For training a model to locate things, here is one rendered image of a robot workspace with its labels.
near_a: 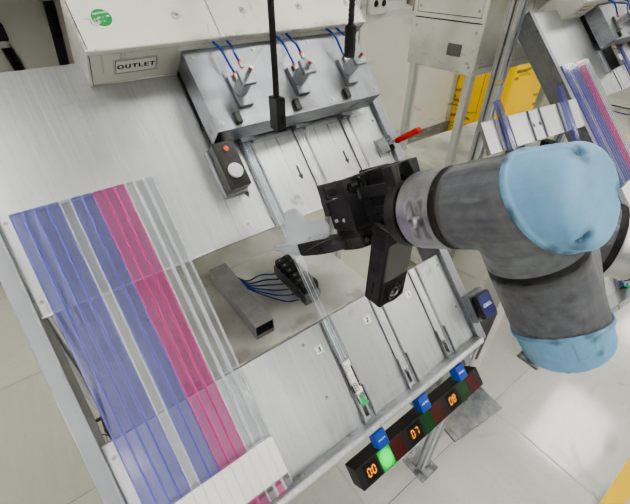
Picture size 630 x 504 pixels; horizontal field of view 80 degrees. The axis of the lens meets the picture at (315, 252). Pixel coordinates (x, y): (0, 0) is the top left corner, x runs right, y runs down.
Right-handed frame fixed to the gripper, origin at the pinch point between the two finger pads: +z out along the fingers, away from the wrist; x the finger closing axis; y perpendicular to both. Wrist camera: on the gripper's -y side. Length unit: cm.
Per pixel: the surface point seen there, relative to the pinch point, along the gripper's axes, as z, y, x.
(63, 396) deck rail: 8.3, -7.5, 37.0
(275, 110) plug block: -0.3, 18.0, 0.9
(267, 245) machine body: 64, -9, -18
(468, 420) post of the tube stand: 41, -95, -60
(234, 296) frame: 45.9, -15.2, 3.0
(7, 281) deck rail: 11.8, 7.8, 37.2
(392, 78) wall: 177, 56, -210
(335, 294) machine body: 38, -25, -21
